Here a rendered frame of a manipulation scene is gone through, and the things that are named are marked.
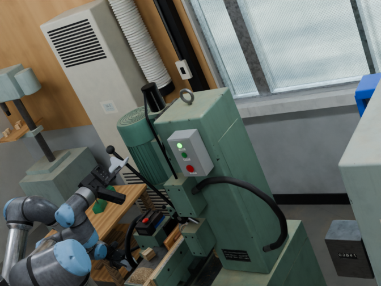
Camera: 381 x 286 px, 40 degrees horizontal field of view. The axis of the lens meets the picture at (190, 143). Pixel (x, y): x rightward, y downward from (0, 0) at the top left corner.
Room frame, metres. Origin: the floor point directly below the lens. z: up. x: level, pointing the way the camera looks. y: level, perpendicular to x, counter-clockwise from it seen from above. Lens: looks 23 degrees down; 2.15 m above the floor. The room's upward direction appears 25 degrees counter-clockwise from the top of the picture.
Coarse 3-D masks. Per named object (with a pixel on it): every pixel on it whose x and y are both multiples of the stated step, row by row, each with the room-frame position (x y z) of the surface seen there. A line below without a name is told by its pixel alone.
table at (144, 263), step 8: (152, 248) 1.98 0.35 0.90; (160, 248) 1.96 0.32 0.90; (160, 256) 1.89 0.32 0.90; (184, 256) 1.82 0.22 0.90; (192, 256) 1.85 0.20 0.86; (144, 264) 1.89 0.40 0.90; (152, 264) 1.87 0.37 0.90; (184, 264) 1.81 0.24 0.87; (176, 272) 1.77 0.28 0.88; (184, 272) 1.79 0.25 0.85; (128, 280) 1.83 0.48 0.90; (168, 280) 1.73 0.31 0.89; (176, 280) 1.75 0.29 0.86
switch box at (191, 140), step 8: (176, 136) 1.64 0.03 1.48; (184, 136) 1.61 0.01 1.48; (192, 136) 1.60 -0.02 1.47; (200, 136) 1.63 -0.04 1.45; (176, 144) 1.63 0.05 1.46; (184, 144) 1.61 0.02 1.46; (192, 144) 1.59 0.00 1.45; (200, 144) 1.62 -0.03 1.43; (176, 152) 1.64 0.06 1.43; (192, 152) 1.59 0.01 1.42; (200, 152) 1.60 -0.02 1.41; (192, 160) 1.61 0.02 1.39; (200, 160) 1.59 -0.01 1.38; (208, 160) 1.62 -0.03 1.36; (184, 168) 1.64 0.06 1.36; (200, 168) 1.59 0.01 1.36; (208, 168) 1.61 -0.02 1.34
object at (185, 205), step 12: (168, 180) 1.72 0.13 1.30; (180, 180) 1.68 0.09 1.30; (192, 180) 1.69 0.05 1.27; (168, 192) 1.70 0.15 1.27; (180, 192) 1.66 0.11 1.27; (180, 204) 1.68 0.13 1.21; (192, 204) 1.65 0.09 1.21; (204, 204) 1.69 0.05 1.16; (180, 216) 1.70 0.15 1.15; (192, 216) 1.66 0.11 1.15
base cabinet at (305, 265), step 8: (304, 248) 1.80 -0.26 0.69; (304, 256) 1.79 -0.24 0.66; (312, 256) 1.83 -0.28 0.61; (296, 264) 1.73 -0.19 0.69; (304, 264) 1.77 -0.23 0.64; (312, 264) 1.81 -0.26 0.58; (296, 272) 1.71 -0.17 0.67; (304, 272) 1.75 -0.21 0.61; (312, 272) 1.80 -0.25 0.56; (320, 272) 1.84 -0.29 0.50; (288, 280) 1.66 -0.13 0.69; (296, 280) 1.70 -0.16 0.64; (304, 280) 1.74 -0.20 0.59; (312, 280) 1.78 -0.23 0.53; (320, 280) 1.82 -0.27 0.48
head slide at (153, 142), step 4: (152, 140) 1.86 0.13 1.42; (160, 140) 1.82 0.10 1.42; (152, 144) 1.85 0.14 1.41; (156, 144) 1.84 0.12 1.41; (156, 148) 1.84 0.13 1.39; (156, 152) 1.85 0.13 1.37; (160, 152) 1.84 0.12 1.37; (160, 156) 1.84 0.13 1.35; (168, 156) 1.82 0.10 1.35; (160, 160) 1.85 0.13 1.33; (164, 160) 1.84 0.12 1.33; (164, 164) 1.84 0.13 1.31; (172, 164) 1.82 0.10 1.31; (164, 168) 1.85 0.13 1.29; (168, 168) 1.84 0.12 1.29; (168, 172) 1.84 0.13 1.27; (176, 172) 1.82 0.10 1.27; (168, 176) 1.85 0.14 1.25
